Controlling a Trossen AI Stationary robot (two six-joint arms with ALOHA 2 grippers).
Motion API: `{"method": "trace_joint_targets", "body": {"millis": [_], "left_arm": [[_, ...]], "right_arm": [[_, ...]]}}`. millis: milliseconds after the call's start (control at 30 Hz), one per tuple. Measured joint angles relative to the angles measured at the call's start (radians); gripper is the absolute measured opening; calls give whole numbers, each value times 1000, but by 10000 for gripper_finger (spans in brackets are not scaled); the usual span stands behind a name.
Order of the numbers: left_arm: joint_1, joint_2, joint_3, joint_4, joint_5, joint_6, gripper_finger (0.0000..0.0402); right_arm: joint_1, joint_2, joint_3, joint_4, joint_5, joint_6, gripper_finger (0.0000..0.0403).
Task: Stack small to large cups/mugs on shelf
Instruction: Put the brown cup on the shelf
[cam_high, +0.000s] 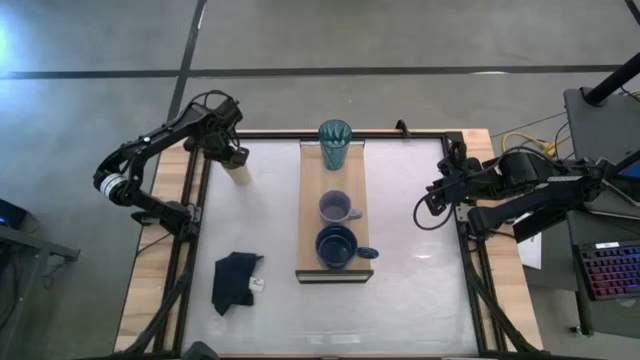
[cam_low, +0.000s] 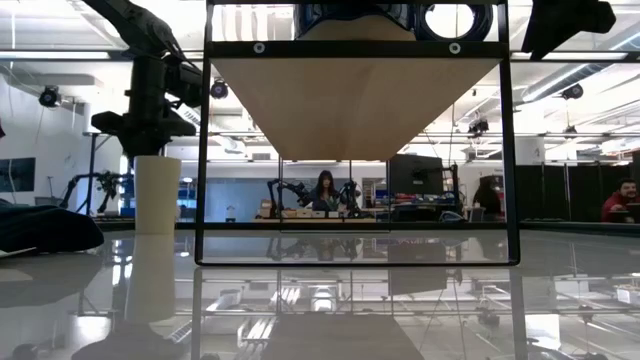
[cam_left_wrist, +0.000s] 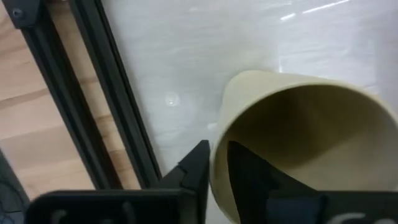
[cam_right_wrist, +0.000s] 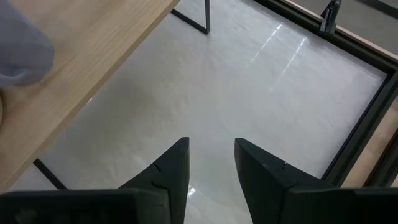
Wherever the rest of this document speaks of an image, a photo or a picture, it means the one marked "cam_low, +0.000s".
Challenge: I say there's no black monitor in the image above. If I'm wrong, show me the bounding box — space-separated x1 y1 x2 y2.
389 153 445 196

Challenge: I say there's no cream tall cup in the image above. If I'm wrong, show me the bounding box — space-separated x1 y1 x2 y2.
133 155 183 236

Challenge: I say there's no black metal wood shelf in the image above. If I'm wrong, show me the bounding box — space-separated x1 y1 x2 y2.
193 0 521 267

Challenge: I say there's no black room partition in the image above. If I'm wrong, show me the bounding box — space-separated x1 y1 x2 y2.
514 163 634 224

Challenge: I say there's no person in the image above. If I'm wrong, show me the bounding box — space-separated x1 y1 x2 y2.
309 169 342 212
472 174 505 221
601 178 640 224

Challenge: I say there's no dark wall picture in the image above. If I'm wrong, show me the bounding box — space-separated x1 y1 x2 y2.
0 157 37 194

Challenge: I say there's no background work table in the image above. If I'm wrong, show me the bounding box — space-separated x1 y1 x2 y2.
255 215 377 225

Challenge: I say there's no dark blue mug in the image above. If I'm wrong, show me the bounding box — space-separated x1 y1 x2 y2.
293 2 495 42

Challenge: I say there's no dark fabric bundle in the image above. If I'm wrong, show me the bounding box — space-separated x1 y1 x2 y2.
0 199 105 254

